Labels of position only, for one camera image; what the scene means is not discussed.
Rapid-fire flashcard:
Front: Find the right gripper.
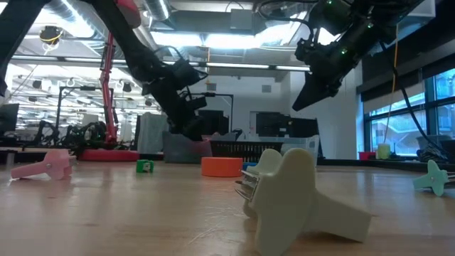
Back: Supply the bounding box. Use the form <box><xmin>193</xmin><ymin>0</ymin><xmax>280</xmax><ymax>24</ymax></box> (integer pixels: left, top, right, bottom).
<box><xmin>291</xmin><ymin>33</ymin><xmax>360</xmax><ymax>112</ymax></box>

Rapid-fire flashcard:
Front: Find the green mini stapler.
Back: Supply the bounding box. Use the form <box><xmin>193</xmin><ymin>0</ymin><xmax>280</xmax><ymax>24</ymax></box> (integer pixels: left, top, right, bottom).
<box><xmin>135</xmin><ymin>159</ymin><xmax>155</xmax><ymax>174</ymax></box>

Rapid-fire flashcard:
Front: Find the orange tape roll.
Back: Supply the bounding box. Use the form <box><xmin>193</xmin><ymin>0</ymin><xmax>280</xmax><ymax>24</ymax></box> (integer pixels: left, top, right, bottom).
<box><xmin>200</xmin><ymin>156</ymin><xmax>244</xmax><ymax>178</ymax></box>

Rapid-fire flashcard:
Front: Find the cream white staple remover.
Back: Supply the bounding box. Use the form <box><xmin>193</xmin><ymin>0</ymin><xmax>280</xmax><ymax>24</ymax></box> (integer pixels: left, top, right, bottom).
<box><xmin>233</xmin><ymin>147</ymin><xmax>373</xmax><ymax>256</ymax></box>

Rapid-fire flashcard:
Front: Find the pink staple remover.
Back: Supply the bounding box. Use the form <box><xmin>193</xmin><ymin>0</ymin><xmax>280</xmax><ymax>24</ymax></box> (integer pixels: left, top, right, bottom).
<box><xmin>10</xmin><ymin>149</ymin><xmax>77</xmax><ymax>181</ymax></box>

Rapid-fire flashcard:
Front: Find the mint staple remover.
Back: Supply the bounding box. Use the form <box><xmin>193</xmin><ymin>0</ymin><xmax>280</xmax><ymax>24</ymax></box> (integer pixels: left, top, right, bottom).
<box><xmin>412</xmin><ymin>159</ymin><xmax>455</xmax><ymax>198</ymax></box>

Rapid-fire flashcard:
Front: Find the black background screen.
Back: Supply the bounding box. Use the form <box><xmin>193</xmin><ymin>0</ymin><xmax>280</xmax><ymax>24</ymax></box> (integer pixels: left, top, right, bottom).
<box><xmin>197</xmin><ymin>110</ymin><xmax>230</xmax><ymax>137</ymax></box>

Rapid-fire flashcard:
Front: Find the grey hanging cloth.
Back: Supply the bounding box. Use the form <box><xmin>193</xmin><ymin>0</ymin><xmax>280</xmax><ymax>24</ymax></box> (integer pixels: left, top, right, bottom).
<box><xmin>136</xmin><ymin>112</ymin><xmax>171</xmax><ymax>155</ymax></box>

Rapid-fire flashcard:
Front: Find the grey tinted plastic bin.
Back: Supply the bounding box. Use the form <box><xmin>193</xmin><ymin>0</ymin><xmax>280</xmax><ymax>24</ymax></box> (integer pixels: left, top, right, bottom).
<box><xmin>162</xmin><ymin>130</ymin><xmax>247</xmax><ymax>165</ymax></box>

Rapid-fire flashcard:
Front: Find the black monitor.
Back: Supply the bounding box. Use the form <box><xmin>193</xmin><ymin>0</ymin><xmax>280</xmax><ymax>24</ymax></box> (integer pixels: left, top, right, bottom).
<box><xmin>255</xmin><ymin>111</ymin><xmax>320</xmax><ymax>139</ymax></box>
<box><xmin>0</xmin><ymin>102</ymin><xmax>20</xmax><ymax>137</ymax></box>

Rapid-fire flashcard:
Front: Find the clear plastic bin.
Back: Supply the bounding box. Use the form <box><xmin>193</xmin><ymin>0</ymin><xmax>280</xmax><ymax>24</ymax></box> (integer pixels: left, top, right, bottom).
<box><xmin>283</xmin><ymin>134</ymin><xmax>321</xmax><ymax>161</ymax></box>

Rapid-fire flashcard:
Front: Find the long ceiling light bar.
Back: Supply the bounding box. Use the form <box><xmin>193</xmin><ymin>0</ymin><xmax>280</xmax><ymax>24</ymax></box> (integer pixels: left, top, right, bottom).
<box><xmin>10</xmin><ymin>55</ymin><xmax>312</xmax><ymax>73</ymax></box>

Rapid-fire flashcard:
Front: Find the black mesh basket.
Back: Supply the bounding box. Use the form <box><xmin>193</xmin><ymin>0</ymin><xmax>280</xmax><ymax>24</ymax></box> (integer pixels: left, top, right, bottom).
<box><xmin>209</xmin><ymin>140</ymin><xmax>285</xmax><ymax>164</ymax></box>

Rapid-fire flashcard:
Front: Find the red desk lamp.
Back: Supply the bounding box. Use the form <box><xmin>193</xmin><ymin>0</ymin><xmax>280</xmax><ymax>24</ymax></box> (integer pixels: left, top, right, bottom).
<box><xmin>78</xmin><ymin>0</ymin><xmax>142</xmax><ymax>163</ymax></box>

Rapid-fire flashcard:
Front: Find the yellow-green cup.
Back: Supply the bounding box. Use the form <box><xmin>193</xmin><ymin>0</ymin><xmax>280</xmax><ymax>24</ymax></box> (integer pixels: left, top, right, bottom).
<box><xmin>376</xmin><ymin>143</ymin><xmax>392</xmax><ymax>161</ymax></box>

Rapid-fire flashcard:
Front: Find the grey ceiling box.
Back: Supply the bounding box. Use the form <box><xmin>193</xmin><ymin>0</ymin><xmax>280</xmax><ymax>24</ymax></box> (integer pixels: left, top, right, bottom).
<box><xmin>230</xmin><ymin>8</ymin><xmax>255</xmax><ymax>31</ymax></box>

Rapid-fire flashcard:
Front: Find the grey storage bin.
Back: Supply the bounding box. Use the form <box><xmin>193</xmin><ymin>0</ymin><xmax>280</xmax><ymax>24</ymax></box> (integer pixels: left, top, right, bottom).
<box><xmin>415</xmin><ymin>134</ymin><xmax>451</xmax><ymax>150</ymax></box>

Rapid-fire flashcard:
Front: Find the black white striped bundle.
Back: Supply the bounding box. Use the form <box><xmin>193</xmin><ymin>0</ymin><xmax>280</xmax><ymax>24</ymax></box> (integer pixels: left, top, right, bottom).
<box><xmin>415</xmin><ymin>145</ymin><xmax>449</xmax><ymax>164</ymax></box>

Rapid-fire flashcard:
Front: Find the black round ceiling fixture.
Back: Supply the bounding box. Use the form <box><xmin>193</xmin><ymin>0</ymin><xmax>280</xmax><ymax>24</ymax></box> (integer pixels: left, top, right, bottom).
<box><xmin>38</xmin><ymin>25</ymin><xmax>65</xmax><ymax>46</ymax></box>

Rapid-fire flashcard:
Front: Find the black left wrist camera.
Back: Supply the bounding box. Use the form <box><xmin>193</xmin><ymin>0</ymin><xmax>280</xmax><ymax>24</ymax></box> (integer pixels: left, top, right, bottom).
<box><xmin>172</xmin><ymin>58</ymin><xmax>202</xmax><ymax>86</ymax></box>

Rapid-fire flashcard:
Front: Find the black rig frame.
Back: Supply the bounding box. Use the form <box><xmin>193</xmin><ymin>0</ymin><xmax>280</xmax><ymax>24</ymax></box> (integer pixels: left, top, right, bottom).
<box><xmin>198</xmin><ymin>92</ymin><xmax>235</xmax><ymax>137</ymax></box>

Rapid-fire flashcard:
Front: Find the orange hanging cable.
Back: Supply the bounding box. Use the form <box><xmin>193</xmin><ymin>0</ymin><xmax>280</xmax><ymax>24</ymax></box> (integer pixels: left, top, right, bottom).
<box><xmin>386</xmin><ymin>24</ymin><xmax>400</xmax><ymax>143</ymax></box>

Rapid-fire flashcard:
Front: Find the black hanging cable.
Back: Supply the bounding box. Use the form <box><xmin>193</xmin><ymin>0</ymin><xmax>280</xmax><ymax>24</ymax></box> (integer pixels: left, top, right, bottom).
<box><xmin>378</xmin><ymin>41</ymin><xmax>446</xmax><ymax>158</ymax></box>

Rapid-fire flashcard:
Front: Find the silver ceiling duct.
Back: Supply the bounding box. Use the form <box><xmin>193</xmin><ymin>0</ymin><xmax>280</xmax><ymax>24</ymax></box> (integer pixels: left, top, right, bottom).
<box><xmin>141</xmin><ymin>0</ymin><xmax>172</xmax><ymax>21</ymax></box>

